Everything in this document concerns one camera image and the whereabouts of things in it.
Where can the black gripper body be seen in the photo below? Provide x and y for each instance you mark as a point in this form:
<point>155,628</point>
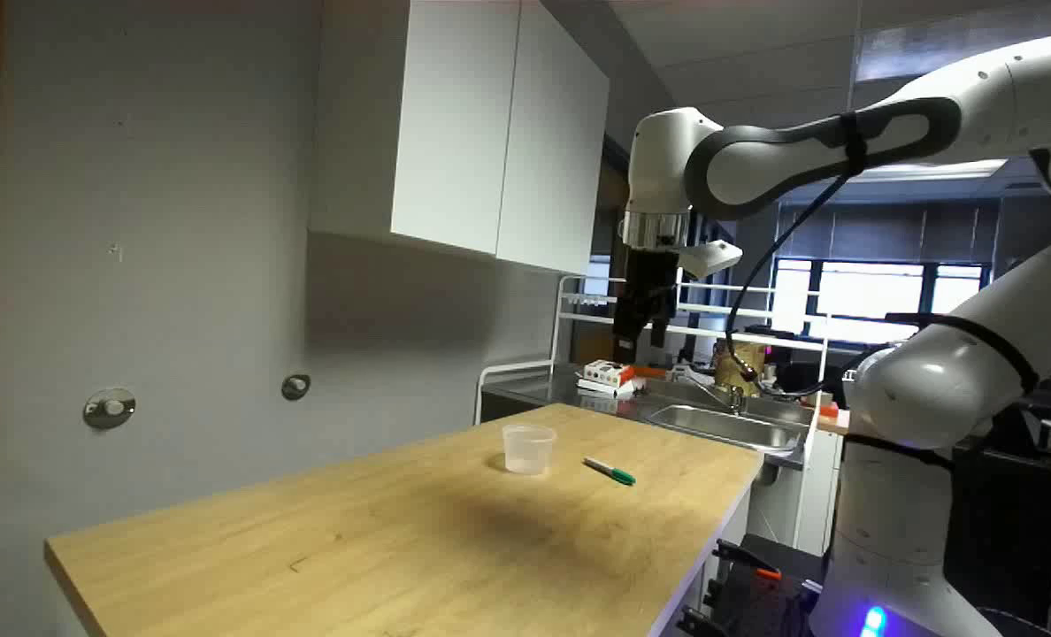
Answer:
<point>644,301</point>

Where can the green marker pen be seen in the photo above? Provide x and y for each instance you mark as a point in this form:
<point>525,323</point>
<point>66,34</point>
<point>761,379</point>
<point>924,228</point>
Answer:
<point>610,471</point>

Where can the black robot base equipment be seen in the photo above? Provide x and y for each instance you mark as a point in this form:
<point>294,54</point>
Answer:
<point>768,601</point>

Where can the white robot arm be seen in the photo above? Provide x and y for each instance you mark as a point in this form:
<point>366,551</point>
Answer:
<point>913,399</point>

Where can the clear plastic cup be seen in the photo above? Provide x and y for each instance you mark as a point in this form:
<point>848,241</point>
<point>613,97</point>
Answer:
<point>529,452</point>

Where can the white metal shelf rack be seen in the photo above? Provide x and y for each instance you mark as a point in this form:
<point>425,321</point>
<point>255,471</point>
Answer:
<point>581,332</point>

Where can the metal sink counter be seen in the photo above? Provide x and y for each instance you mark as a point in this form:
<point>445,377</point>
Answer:
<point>767,426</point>

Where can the white wall cabinet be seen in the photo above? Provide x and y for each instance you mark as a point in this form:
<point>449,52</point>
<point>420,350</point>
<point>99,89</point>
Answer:
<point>464,127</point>

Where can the round metal wall knob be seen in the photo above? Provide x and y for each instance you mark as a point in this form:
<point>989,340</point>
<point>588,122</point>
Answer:
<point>294,387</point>
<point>109,408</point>

